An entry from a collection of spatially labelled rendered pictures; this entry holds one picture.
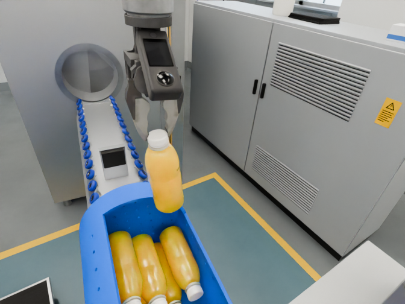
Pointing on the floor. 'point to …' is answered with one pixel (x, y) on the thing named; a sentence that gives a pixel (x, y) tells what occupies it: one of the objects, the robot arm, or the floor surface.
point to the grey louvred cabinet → (304, 114)
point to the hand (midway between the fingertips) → (157, 134)
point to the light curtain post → (175, 139)
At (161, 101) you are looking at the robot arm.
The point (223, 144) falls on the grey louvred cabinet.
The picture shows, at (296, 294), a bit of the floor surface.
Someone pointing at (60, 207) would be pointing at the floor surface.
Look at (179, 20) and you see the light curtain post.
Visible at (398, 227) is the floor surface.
